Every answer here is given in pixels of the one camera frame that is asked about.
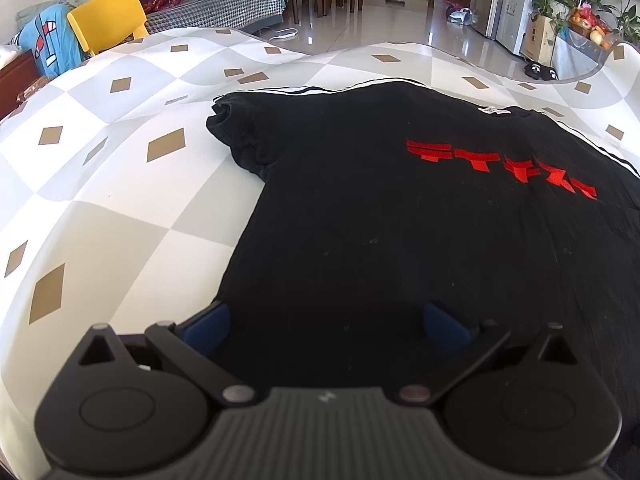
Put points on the white power strip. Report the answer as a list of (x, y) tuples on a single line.
[(285, 35)]

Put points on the wooden cabinet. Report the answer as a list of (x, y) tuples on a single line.
[(17, 85)]

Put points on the silver bag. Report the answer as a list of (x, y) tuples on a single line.
[(461, 15)]

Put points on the black slipper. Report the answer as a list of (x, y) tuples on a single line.
[(550, 74), (532, 71)]

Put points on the houndstooth sofa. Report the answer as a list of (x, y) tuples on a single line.
[(220, 7)]

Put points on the checkered tablecloth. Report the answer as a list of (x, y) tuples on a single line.
[(125, 210)]

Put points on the white chest freezer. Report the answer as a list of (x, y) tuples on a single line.
[(520, 10)]

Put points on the fruit bowl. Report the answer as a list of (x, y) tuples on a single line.
[(590, 25)]

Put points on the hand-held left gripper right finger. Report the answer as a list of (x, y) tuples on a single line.
[(444, 327)]

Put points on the blue printed cloth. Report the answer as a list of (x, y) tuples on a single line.
[(45, 42)]

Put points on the yellow plastic chair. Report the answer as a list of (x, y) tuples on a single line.
[(107, 17)]

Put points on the cardboard box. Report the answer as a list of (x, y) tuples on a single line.
[(537, 37)]

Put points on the black t-shirt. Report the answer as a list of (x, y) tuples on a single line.
[(375, 240)]

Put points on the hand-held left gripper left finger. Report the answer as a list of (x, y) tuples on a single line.
[(207, 330)]

